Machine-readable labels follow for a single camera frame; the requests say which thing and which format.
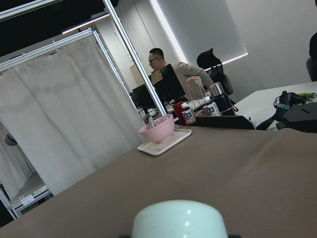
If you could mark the pink bowl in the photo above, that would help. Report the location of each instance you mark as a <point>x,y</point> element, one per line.
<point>164,127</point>

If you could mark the dark blue thermos bottle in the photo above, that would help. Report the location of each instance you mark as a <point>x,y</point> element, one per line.
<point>221,99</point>

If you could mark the seated man in beige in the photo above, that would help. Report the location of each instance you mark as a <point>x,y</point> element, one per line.
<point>192,78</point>

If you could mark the red can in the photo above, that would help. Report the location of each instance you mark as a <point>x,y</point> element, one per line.
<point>178,110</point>

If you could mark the black office chair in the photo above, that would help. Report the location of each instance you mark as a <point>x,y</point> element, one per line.
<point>208,61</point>

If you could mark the green cup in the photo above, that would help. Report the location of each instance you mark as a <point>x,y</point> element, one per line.
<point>179,219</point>

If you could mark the beige tray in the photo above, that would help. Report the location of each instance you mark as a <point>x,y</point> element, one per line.
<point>156,149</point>

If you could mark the person in blue hoodie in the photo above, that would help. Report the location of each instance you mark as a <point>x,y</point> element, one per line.
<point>311,63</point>

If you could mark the white curtain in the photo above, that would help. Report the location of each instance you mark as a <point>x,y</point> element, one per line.
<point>68,113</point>

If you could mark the metal tongs in bowl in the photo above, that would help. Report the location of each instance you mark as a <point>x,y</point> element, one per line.
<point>151,122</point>

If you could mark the metal reacher grabber pole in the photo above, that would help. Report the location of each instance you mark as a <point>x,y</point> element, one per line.
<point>308,95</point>

